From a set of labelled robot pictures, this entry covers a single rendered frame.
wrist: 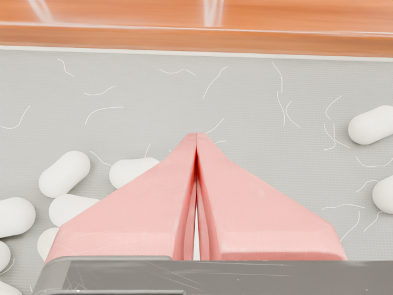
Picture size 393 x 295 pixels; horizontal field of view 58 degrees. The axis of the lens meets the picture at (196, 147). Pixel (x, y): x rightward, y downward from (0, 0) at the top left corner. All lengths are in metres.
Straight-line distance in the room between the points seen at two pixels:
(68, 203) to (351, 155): 0.18
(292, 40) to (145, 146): 0.12
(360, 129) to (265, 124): 0.06
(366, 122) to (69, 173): 0.18
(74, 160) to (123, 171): 0.03
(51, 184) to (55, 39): 0.11
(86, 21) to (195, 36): 0.07
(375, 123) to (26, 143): 0.22
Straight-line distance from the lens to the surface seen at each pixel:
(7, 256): 0.24
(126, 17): 0.25
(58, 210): 0.22
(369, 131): 0.24
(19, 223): 0.23
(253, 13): 0.26
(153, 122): 0.24
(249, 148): 0.24
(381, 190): 0.24
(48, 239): 0.22
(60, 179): 0.23
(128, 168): 0.22
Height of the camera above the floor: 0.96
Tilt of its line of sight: 73 degrees down
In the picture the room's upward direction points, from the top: 1 degrees clockwise
